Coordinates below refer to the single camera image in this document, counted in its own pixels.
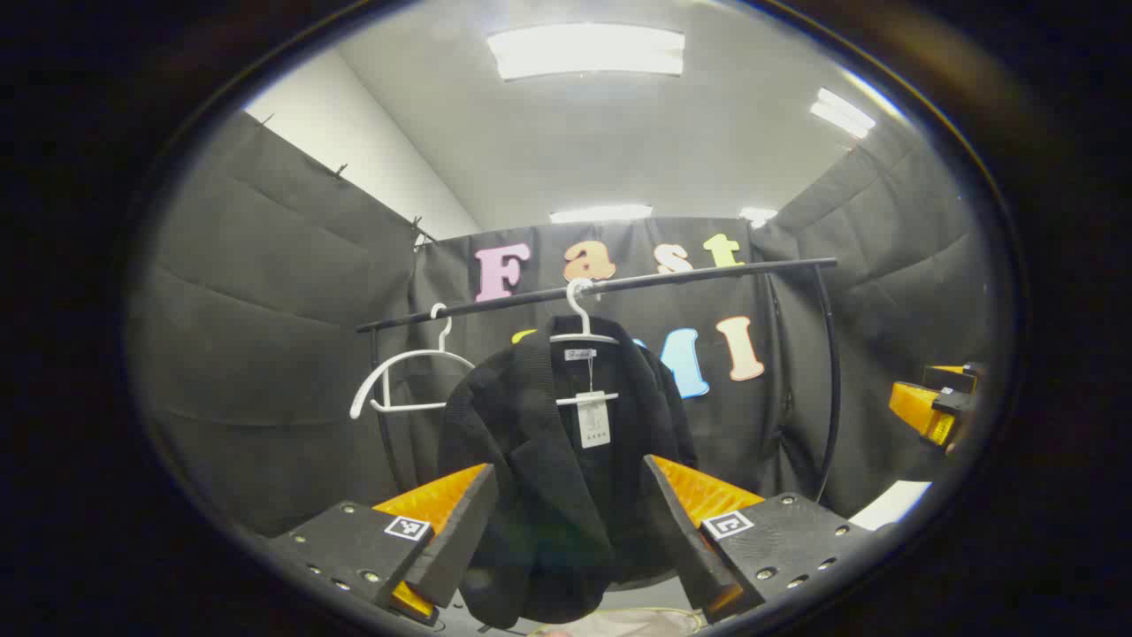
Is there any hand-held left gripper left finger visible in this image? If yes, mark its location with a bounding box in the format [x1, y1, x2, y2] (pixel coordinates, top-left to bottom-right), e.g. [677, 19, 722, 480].
[265, 462, 499, 629]

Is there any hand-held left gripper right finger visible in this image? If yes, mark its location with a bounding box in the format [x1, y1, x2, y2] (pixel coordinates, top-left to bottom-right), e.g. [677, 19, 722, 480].
[641, 454, 878, 625]

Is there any black jacket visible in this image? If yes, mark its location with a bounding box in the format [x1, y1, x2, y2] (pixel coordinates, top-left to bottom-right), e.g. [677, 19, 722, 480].
[438, 316, 700, 631]

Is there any white plastic hanger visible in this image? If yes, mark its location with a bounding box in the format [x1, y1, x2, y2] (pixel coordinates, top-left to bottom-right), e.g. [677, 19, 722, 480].
[349, 303, 478, 422]

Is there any white hanger with notched ends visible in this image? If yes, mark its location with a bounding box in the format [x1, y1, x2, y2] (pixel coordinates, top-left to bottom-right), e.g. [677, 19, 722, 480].
[548, 278, 621, 409]

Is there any black clothes rack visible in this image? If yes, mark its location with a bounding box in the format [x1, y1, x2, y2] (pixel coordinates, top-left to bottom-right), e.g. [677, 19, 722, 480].
[356, 257, 842, 507]

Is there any black backdrop cloth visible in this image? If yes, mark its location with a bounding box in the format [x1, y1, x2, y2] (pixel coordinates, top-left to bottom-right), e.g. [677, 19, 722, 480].
[128, 111, 996, 541]

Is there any large ceiling light panel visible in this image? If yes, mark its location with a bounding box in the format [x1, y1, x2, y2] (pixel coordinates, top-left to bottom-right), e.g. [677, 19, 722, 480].
[486, 24, 686, 82]

